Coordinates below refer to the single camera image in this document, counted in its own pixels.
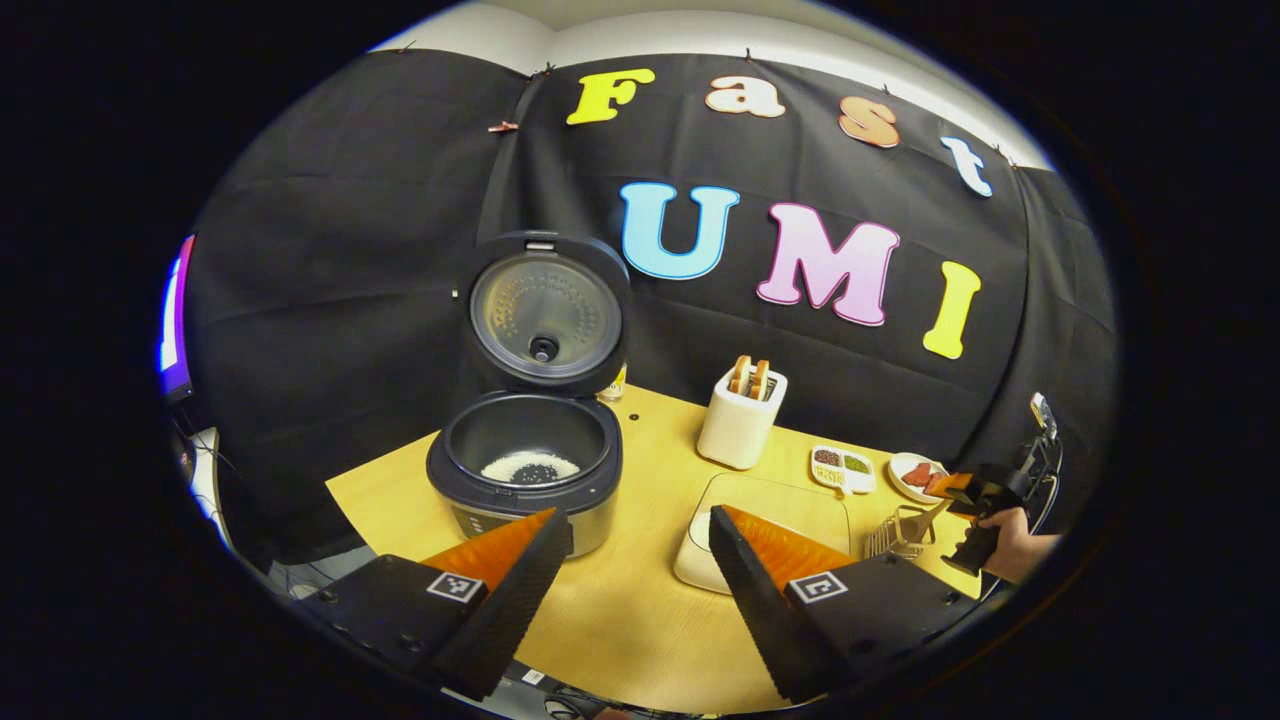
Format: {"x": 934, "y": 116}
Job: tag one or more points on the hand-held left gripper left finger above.
{"x": 505, "y": 610}

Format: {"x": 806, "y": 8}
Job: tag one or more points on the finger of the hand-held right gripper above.
{"x": 960, "y": 486}

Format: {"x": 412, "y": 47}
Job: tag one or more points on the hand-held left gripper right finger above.
{"x": 760, "y": 610}

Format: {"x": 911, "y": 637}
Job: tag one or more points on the white rice pile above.
{"x": 700, "y": 538}

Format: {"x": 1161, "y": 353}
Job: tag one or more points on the dark grey rice cooker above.
{"x": 540, "y": 500}

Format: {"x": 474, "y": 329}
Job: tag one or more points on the white rice grains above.
{"x": 530, "y": 467}

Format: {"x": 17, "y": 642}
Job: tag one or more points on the clear rice tray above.
{"x": 780, "y": 500}

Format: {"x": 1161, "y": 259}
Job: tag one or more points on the red meat slice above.
{"x": 917, "y": 474}
{"x": 936, "y": 483}

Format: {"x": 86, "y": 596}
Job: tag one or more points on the round white plate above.
{"x": 897, "y": 478}

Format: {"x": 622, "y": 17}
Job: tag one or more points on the white divided dish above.
{"x": 865, "y": 482}

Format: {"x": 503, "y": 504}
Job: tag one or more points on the green mung beans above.
{"x": 858, "y": 464}

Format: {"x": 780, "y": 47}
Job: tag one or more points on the yellow soybeans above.
{"x": 830, "y": 478}

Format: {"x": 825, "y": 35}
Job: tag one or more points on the dark red beans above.
{"x": 828, "y": 458}

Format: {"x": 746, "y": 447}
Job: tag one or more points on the white toaster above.
{"x": 735, "y": 430}

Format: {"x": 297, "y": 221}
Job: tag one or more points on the toast bread slice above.
{"x": 760, "y": 380}
{"x": 739, "y": 375}

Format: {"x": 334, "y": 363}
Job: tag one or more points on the small clear bottle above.
{"x": 615, "y": 385}

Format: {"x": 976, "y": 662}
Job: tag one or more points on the computer monitor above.
{"x": 177, "y": 320}

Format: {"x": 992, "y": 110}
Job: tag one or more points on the copper spring clip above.
{"x": 503, "y": 127}

